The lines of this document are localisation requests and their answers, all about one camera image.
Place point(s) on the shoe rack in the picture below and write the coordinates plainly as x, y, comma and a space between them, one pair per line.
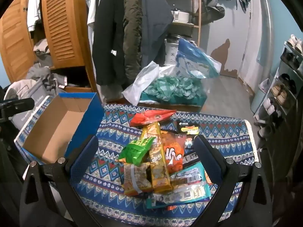
277, 113

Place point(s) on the white hanging garment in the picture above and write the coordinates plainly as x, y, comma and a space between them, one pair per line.
34, 4

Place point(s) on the orange snack bag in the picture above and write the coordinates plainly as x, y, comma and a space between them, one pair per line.
174, 156

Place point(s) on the teal tissue paper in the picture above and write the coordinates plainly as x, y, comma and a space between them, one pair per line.
172, 85

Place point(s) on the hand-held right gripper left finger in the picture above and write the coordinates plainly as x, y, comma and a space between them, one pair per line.
82, 157

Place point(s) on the blue cardboard box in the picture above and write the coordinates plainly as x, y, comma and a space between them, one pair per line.
54, 132

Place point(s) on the teal snack packet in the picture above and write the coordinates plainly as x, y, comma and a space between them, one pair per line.
189, 191

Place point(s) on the black coat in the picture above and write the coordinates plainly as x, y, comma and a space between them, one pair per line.
109, 35

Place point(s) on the white round appliance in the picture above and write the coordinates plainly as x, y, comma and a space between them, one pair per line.
171, 52

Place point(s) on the gold film-print snack packet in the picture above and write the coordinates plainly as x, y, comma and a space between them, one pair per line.
161, 170

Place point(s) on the wide louvred wardrobe door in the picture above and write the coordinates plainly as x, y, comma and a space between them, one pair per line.
64, 23

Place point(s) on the white hanging shirt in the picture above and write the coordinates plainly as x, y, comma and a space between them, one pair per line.
91, 9

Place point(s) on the narrow louvred wardrobe door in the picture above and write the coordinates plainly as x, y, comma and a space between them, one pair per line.
16, 40

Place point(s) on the black yellow snack packet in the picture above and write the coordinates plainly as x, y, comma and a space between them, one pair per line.
189, 128

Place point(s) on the blue plastic bag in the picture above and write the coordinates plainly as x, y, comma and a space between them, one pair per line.
194, 56

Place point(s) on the wooden shelf rack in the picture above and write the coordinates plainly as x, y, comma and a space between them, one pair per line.
196, 9

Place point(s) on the white plastic bag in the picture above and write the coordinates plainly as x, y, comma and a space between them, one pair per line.
139, 82

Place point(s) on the grey hanging bag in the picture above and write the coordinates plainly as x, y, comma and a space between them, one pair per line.
213, 9

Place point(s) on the white pot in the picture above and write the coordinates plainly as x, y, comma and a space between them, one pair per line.
181, 16

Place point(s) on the wooden wardrobe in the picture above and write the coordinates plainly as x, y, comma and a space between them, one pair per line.
14, 40

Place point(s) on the grey clothes heap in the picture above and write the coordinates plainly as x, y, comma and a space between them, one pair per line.
47, 75

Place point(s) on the blue patterned tablecloth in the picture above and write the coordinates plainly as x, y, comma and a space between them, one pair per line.
106, 201

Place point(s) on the grey folded clothes pile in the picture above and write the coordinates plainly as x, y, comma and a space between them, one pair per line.
42, 52

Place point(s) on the white door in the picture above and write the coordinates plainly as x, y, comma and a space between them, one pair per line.
227, 28

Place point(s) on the olive jacket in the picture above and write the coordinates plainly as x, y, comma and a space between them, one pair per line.
132, 28

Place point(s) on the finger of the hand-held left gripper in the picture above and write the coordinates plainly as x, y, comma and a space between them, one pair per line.
22, 105

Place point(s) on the orange white nut packet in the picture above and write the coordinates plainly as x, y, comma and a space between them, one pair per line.
136, 179

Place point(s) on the white cloth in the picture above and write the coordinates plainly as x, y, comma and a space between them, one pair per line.
21, 87

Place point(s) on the green snack packet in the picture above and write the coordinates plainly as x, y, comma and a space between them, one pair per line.
135, 151

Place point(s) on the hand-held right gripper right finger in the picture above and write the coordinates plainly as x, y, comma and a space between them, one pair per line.
208, 160

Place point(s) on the black white-text snack packet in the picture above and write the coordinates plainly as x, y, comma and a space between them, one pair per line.
190, 157

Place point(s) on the grey blue coat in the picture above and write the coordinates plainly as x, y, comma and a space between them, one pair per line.
155, 23

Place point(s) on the red snack packet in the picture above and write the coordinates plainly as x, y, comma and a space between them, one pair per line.
151, 117

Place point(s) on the group of shoes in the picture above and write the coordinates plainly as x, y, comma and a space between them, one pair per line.
279, 93

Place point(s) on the wooden wardrobe drawer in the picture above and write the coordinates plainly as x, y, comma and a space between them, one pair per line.
78, 89

